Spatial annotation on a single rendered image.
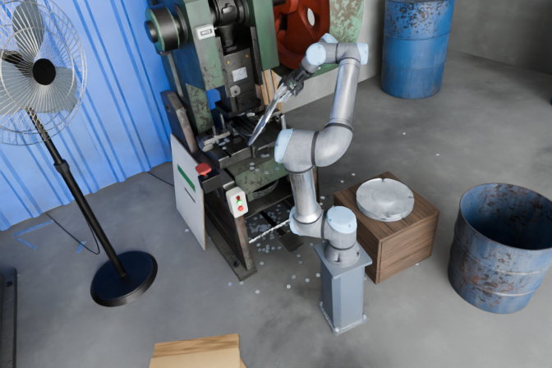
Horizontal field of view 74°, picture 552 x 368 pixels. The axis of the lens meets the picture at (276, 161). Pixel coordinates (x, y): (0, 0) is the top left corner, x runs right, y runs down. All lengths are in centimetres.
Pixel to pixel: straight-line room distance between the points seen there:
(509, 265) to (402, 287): 54
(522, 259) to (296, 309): 105
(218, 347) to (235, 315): 47
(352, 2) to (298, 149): 73
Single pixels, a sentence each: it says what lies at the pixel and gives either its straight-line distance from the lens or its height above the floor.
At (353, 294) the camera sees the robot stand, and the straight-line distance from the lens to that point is 178.
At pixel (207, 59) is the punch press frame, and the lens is 166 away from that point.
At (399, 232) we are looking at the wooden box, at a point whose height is 34.
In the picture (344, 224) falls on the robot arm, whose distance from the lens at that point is 146.
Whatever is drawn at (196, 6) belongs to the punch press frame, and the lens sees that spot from 160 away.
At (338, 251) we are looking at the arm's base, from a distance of 157.
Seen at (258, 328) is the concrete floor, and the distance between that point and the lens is 201.
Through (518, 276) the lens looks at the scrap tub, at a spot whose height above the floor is 30.
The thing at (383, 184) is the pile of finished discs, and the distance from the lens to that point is 210.
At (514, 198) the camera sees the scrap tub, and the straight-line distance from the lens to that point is 214.
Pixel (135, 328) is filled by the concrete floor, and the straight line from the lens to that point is 222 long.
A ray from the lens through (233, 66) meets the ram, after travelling 177.
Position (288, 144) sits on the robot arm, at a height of 107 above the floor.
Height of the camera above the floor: 172
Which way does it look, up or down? 36 degrees down
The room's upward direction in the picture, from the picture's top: 8 degrees counter-clockwise
